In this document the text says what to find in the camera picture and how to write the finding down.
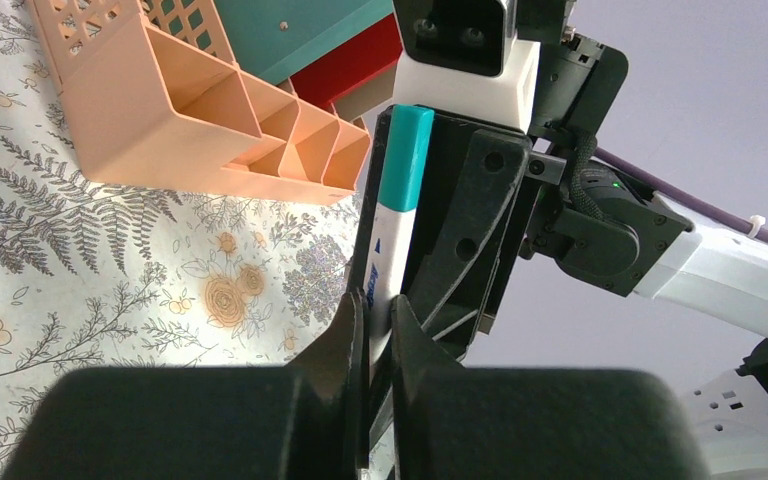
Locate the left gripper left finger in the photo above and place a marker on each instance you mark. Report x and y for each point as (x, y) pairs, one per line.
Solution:
(303, 420)

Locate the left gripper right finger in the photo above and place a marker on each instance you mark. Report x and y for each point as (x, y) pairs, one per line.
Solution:
(456, 422)

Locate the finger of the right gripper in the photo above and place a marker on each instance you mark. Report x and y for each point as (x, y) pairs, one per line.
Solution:
(356, 279)

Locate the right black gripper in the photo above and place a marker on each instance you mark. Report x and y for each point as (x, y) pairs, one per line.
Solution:
(492, 194)

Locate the beige folder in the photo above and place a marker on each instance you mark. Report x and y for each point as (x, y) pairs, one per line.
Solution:
(369, 95)

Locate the teal capped white marker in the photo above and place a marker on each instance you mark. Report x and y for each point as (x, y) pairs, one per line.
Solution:
(404, 161)

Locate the red folder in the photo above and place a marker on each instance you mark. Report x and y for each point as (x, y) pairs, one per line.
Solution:
(350, 65)

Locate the teal folder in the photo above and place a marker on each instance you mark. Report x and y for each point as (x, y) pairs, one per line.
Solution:
(275, 39)

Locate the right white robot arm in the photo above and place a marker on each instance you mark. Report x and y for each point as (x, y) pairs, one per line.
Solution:
(720, 268)

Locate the peach plastic file organizer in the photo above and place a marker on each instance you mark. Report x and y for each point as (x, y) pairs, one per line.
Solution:
(153, 96)

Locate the floral table mat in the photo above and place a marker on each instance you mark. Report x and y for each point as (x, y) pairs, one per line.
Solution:
(96, 274)

